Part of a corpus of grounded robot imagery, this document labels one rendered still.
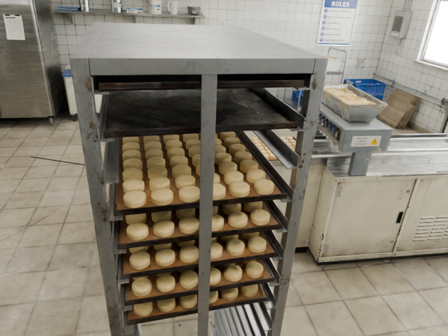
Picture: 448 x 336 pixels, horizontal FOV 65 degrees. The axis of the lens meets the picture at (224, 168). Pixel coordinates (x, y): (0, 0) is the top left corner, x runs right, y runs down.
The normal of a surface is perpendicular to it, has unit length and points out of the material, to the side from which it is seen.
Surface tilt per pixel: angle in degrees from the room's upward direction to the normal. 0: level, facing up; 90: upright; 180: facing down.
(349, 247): 90
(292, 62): 90
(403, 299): 0
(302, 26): 90
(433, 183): 90
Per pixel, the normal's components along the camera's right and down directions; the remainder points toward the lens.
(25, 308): 0.04, -0.89
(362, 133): 0.15, 0.45
